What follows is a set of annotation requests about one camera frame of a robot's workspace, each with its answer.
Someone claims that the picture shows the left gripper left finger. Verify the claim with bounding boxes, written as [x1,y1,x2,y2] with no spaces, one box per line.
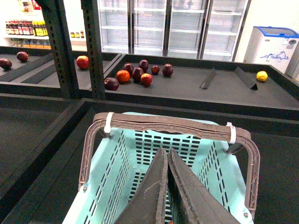
[115,148,168,224]

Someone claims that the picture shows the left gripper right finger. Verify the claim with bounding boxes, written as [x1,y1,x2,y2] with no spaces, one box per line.
[167,148,239,224]

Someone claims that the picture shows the light blue plastic basket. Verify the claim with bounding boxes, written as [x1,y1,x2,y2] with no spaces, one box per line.
[64,128,254,224]

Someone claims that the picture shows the brown basket handle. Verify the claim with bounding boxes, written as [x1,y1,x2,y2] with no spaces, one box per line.
[78,112,260,216]

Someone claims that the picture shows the red apple with yellow patch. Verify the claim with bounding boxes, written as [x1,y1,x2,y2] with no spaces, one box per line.
[141,73,153,86]

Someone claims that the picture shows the dark red apple front-left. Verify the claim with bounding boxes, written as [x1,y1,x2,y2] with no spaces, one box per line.
[104,77,120,91]

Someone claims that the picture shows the orange red apple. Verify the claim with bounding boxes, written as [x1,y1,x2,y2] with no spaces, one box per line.
[116,70,130,83]

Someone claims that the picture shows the dark red apple middle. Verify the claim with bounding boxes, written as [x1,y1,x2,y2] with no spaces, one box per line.
[132,67,144,83]

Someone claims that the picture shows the small dark red apple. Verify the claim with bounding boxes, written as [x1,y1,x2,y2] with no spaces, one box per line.
[151,65,160,75]

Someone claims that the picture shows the dark red apple right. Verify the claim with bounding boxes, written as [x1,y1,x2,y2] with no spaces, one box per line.
[162,63,173,77]

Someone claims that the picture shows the dark red apple back-left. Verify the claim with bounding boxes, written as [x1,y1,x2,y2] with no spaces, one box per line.
[122,63,134,75]

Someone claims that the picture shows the dark red apple tall back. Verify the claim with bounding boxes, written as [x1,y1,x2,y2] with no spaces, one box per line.
[139,59,149,73]

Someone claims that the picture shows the red apple on far-left tray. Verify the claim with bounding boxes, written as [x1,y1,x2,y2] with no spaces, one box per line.
[76,56,89,70]

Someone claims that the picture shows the white zip tie right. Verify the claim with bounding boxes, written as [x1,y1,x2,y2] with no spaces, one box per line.
[226,122,236,144]

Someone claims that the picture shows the white zip tie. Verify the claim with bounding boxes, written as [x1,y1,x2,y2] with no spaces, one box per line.
[104,112,114,134]
[226,122,236,144]

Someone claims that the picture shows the white zip tie left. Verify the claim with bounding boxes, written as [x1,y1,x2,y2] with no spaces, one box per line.
[104,112,114,134]

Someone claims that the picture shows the black divider strip left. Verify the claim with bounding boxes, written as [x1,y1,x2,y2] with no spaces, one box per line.
[200,68,216,90]

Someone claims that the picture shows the black divider strip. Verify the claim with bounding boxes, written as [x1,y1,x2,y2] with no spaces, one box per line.
[234,67,258,91]
[200,68,216,90]

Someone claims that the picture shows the black far produce tray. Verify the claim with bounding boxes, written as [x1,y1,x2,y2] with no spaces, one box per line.
[105,54,299,121]

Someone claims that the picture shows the black near produce tray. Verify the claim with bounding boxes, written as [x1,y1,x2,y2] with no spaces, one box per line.
[0,98,299,224]

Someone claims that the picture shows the black divider strip right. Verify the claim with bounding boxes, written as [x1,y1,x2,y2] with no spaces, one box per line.
[234,67,258,91]

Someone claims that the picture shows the yellow lemon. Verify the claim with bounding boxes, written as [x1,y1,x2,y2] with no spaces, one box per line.
[256,71,268,82]

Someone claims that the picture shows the white chest freezer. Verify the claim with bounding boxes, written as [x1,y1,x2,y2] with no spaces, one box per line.
[243,26,299,73]

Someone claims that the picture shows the glass door refrigerator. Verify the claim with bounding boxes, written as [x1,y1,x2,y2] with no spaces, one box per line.
[98,0,250,61]

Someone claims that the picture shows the black far-left produce tray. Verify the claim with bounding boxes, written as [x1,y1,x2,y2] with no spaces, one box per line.
[0,46,122,98]

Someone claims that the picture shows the dark fruit far-left back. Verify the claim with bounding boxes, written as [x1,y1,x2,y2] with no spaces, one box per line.
[16,51,29,63]

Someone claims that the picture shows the dark fruit far left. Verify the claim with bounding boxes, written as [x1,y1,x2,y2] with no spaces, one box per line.
[0,58,12,70]

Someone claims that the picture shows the sauce bottles on shelf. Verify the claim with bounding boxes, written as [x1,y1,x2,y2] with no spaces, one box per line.
[5,20,48,37]

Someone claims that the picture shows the black left shelf post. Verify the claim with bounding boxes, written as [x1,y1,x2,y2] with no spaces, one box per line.
[37,0,80,99]

